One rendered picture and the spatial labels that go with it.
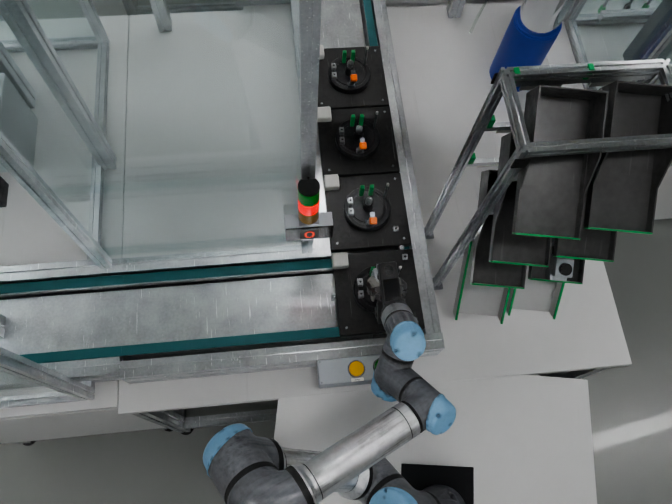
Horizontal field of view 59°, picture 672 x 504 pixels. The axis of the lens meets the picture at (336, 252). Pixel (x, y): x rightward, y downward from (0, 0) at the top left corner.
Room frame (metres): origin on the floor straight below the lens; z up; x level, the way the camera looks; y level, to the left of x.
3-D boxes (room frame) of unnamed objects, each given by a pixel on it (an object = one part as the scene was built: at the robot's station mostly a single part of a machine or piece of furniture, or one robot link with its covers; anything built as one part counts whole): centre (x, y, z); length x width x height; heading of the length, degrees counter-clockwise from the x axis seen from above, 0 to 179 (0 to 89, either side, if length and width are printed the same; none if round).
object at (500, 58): (1.45, -0.53, 0.99); 0.16 x 0.16 x 0.27
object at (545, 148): (0.74, -0.46, 1.26); 0.36 x 0.21 x 0.80; 103
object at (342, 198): (0.78, -0.07, 1.01); 0.24 x 0.24 x 0.13; 13
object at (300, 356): (0.32, 0.10, 0.91); 0.89 x 0.06 x 0.11; 103
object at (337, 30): (1.00, -0.02, 0.91); 1.24 x 0.33 x 0.10; 13
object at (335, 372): (0.30, -0.10, 0.93); 0.21 x 0.07 x 0.06; 103
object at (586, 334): (0.97, -0.03, 0.84); 1.50 x 1.41 x 0.03; 103
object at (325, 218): (0.61, 0.08, 1.29); 0.12 x 0.05 x 0.25; 103
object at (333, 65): (1.26, 0.04, 1.01); 0.24 x 0.24 x 0.13; 13
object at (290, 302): (0.49, 0.16, 0.91); 0.84 x 0.28 x 0.10; 103
